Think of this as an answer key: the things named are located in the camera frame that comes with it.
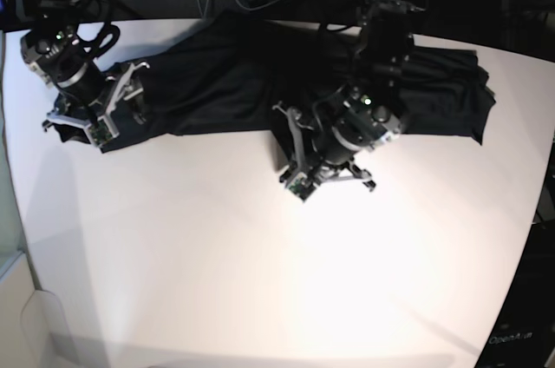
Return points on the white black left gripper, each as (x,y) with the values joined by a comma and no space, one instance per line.
(316,153)

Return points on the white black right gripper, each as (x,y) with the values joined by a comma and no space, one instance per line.
(94,96)

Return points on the black OpenArm case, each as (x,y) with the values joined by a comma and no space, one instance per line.
(523,334)

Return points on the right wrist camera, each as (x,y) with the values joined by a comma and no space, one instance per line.
(301,186)

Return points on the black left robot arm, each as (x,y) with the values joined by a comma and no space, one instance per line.
(60,25)

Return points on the black long sleeve shirt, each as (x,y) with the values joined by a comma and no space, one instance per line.
(324,97)

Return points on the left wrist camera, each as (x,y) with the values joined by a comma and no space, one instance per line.
(101,133)

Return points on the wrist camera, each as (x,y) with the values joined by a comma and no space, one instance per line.
(101,133)
(301,186)

